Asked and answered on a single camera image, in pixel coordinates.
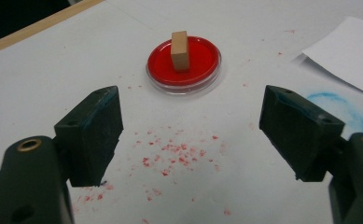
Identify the wooden stamp block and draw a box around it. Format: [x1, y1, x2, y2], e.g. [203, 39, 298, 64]
[170, 30, 190, 73]

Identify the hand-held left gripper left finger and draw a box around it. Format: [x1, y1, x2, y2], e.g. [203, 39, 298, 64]
[0, 85, 124, 224]

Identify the white paper sheet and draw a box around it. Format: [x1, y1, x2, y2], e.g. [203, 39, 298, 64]
[301, 16, 363, 99]

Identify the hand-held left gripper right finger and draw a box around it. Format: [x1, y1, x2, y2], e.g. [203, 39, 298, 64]
[258, 84, 363, 224]

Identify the red ink pad dish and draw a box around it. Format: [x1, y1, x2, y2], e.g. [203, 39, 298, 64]
[146, 35, 223, 95]

